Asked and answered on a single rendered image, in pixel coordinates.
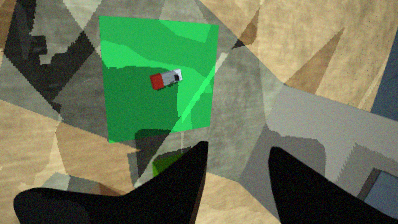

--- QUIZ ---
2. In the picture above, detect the green block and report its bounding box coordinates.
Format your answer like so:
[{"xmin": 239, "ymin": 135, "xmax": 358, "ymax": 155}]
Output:
[{"xmin": 152, "ymin": 153, "xmax": 185, "ymax": 177}]

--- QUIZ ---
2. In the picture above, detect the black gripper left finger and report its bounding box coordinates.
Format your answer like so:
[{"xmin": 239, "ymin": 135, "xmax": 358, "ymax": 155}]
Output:
[{"xmin": 13, "ymin": 141, "xmax": 209, "ymax": 224}]

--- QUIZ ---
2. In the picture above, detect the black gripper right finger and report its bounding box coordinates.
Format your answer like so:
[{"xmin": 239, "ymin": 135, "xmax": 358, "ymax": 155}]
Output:
[{"xmin": 268, "ymin": 146, "xmax": 398, "ymax": 224}]

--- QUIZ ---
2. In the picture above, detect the green square zone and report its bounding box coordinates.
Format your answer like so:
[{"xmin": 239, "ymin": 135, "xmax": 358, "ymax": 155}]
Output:
[{"xmin": 99, "ymin": 15, "xmax": 219, "ymax": 143}]

